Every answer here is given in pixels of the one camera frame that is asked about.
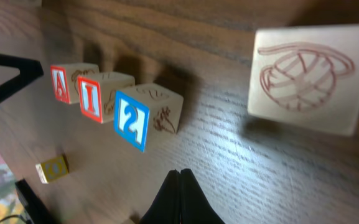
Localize white block with round drawing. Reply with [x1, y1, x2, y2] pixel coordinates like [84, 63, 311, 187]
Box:
[248, 24, 359, 136]

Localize black mounting rail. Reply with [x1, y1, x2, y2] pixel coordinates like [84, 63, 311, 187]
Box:
[0, 179, 58, 224]

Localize red letter A block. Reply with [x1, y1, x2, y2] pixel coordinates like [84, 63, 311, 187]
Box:
[50, 62, 100, 104]

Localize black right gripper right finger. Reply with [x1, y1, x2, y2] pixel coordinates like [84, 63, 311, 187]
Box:
[180, 169, 225, 224]

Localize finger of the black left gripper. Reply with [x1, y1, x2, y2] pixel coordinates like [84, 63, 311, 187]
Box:
[0, 54, 44, 103]

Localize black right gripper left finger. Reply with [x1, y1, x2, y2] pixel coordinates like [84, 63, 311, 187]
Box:
[139, 170, 180, 224]

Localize blue number 2 block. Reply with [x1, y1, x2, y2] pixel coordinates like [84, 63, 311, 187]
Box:
[114, 83, 184, 152]

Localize red letter I block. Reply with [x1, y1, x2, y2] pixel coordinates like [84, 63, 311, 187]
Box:
[77, 72, 135, 124]

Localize white block with animal drawing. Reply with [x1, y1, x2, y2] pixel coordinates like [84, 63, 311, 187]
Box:
[35, 155, 69, 184]

